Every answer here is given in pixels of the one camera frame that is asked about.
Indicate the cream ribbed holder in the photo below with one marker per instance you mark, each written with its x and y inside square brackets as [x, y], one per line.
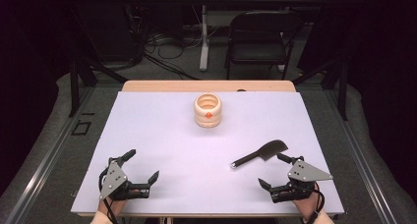
[208, 114]

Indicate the person's right hand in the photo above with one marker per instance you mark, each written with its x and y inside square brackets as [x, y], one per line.
[306, 206]

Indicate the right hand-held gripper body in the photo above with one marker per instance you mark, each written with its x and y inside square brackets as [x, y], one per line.
[305, 173]

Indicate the white table mat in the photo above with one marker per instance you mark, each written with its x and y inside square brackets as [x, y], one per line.
[183, 158]

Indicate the black folding chair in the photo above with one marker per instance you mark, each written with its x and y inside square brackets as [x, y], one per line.
[257, 52]

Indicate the black metal stand frame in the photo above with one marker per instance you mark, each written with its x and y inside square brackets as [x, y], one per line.
[74, 86]
[342, 86]

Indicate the black spatula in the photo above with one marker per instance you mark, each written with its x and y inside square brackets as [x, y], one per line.
[265, 150]

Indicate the grey floor rail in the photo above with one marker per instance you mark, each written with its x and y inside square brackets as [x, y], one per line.
[42, 161]
[360, 161]

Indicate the person's left hand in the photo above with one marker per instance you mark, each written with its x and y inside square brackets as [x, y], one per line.
[114, 206]

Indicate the wooden table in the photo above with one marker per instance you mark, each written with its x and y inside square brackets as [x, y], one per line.
[157, 85]

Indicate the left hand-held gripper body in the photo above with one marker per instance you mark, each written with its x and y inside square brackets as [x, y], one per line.
[113, 179]

